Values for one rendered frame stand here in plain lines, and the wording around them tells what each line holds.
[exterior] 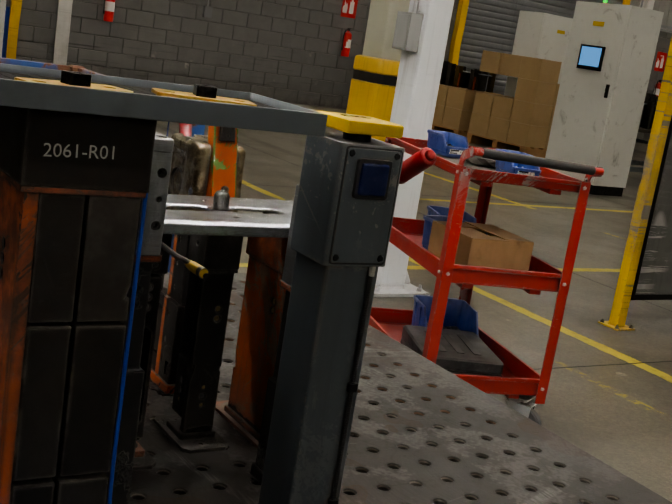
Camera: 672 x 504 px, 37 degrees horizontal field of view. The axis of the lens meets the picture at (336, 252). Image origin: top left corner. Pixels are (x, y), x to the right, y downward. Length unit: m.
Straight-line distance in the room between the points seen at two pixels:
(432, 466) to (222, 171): 0.48
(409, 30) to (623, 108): 6.49
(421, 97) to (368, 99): 3.14
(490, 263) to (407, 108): 1.89
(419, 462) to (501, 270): 1.90
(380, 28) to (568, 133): 3.81
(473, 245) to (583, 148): 8.13
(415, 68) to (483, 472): 3.77
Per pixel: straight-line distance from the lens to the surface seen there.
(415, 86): 5.00
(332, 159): 0.89
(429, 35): 5.01
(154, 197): 0.98
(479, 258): 3.23
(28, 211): 0.78
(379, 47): 8.20
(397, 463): 1.35
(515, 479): 1.38
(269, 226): 1.18
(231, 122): 0.78
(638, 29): 11.24
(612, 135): 11.21
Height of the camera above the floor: 1.23
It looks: 12 degrees down
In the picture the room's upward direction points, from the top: 9 degrees clockwise
